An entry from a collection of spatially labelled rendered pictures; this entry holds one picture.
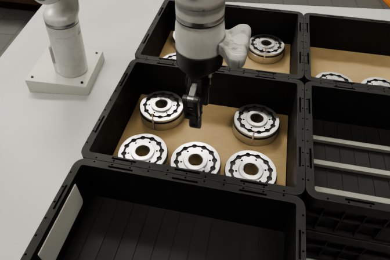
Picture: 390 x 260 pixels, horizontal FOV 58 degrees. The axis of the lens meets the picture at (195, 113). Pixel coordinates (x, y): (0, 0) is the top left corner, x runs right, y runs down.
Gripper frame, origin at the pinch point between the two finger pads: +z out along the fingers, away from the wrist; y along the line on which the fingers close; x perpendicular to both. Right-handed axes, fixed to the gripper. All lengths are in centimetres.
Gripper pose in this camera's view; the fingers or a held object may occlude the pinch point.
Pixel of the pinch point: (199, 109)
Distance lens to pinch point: 64.1
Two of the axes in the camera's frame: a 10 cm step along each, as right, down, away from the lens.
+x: 9.7, 1.6, -1.6
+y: -2.3, 7.0, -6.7
